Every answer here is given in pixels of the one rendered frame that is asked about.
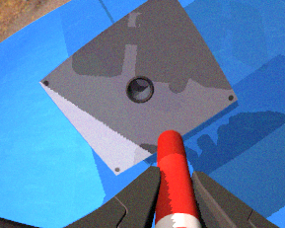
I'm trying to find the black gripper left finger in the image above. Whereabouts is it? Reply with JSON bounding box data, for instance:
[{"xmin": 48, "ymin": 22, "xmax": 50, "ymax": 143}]
[{"xmin": 0, "ymin": 166, "xmax": 161, "ymax": 228}]

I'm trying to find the grey sloped panel with hole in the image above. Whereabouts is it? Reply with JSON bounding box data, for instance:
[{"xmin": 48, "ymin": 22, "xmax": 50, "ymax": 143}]
[{"xmin": 39, "ymin": 0, "xmax": 238, "ymax": 175}]

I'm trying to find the red peg with white band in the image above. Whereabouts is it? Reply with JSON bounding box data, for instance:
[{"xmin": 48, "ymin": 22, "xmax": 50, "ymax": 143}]
[{"xmin": 154, "ymin": 130, "xmax": 202, "ymax": 228}]

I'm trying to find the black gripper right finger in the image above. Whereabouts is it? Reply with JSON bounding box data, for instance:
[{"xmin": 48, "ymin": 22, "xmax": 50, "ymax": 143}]
[{"xmin": 191, "ymin": 171, "xmax": 281, "ymax": 228}]

